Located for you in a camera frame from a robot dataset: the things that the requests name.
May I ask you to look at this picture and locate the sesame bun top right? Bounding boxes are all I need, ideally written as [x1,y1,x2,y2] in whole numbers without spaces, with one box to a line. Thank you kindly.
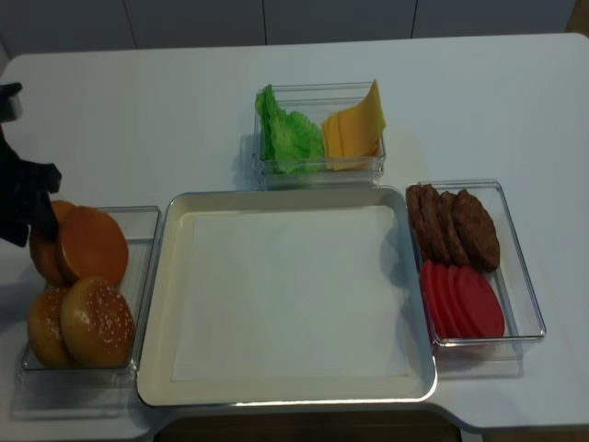
[60,277,135,368]

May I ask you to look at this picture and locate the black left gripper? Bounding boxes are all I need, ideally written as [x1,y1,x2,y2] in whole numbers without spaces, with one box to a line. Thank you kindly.
[0,82,63,249]

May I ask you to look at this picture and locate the sesame bun top left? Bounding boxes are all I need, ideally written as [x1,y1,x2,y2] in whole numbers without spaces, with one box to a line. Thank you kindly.
[28,287,74,369]

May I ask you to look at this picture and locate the yellow cheese slices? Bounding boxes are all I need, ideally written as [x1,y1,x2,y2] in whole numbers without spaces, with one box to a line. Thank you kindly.
[322,80,387,171]

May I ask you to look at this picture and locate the white paper tray liner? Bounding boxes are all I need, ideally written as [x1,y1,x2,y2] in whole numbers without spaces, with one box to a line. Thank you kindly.
[173,206,409,381]

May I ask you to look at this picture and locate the red tomato slice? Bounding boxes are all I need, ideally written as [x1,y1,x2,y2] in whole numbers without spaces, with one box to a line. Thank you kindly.
[446,265,473,339]
[456,266,505,338]
[422,260,447,339]
[433,264,461,339]

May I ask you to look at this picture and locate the green lettuce leaf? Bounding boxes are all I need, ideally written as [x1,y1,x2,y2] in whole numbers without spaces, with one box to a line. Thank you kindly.
[255,85,324,174]

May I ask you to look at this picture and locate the clear lettuce cheese container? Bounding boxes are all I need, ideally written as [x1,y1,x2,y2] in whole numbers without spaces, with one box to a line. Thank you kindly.
[253,81,387,190]

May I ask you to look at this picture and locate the plain bun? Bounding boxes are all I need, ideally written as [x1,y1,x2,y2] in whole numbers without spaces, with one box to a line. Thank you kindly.
[29,200,74,287]
[55,205,129,285]

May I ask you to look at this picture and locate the sesame bun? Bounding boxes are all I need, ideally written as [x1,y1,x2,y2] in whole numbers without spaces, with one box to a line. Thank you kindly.
[60,277,135,368]
[28,287,74,369]

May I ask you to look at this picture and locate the clear bun container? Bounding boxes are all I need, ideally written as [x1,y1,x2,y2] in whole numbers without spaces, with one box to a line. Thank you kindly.
[17,204,162,387]

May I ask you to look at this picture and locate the clear patty tomato container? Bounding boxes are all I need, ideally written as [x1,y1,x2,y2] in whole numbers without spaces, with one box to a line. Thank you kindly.
[409,180,547,378]

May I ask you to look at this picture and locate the white metal tray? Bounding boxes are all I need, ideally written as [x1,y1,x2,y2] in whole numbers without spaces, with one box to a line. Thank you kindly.
[137,187,437,409]

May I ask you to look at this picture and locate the brown meat patty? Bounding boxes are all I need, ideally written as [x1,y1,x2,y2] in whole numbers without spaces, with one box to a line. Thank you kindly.
[406,184,435,262]
[437,192,470,267]
[452,189,501,273]
[419,184,453,265]

